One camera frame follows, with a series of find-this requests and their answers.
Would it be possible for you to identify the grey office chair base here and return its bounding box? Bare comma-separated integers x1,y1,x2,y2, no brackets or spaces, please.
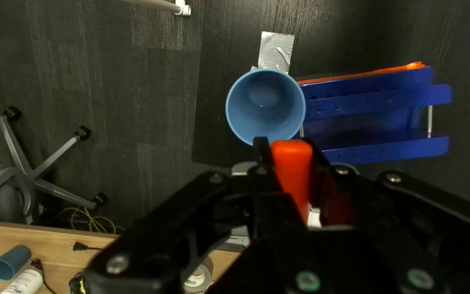
0,104,112,225

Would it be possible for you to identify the light blue cup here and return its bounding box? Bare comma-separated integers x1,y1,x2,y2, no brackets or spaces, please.
224,67,309,148

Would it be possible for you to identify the yellow wire bundle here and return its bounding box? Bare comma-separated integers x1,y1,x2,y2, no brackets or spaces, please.
55,204,122,237

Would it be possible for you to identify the white plastic bottle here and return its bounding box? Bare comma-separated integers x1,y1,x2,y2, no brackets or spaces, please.
0,266,46,294

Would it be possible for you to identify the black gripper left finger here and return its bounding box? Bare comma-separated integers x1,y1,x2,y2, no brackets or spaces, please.
68,135,309,294

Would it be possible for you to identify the small dark blue cup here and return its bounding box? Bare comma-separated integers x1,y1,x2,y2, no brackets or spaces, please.
0,243,35,282

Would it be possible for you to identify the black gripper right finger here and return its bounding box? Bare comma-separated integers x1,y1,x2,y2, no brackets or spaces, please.
304,135,470,294

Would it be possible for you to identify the grey duct tape piece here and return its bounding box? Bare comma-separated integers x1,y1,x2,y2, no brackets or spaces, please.
250,29,298,76

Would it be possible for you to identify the clear tape roll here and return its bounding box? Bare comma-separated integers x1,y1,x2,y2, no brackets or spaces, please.
182,253,216,294

